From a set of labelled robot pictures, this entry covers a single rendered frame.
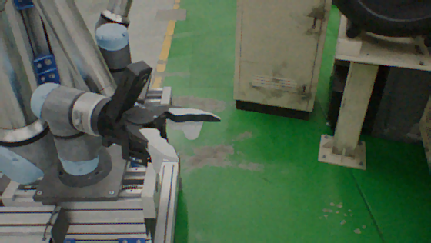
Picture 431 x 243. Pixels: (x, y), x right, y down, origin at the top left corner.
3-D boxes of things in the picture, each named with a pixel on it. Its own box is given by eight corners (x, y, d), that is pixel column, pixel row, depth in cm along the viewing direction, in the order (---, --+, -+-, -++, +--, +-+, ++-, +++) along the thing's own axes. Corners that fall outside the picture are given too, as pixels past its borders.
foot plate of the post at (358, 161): (321, 135, 237) (322, 131, 235) (364, 143, 230) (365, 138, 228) (318, 161, 216) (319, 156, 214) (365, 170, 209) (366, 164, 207)
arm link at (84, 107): (98, 87, 69) (66, 101, 63) (118, 91, 68) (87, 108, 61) (101, 121, 73) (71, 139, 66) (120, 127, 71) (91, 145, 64)
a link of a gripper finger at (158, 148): (179, 186, 55) (157, 155, 62) (179, 152, 52) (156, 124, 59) (160, 191, 54) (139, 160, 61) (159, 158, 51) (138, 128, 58)
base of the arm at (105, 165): (49, 187, 97) (39, 159, 91) (67, 151, 109) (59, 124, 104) (105, 187, 97) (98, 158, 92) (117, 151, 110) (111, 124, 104)
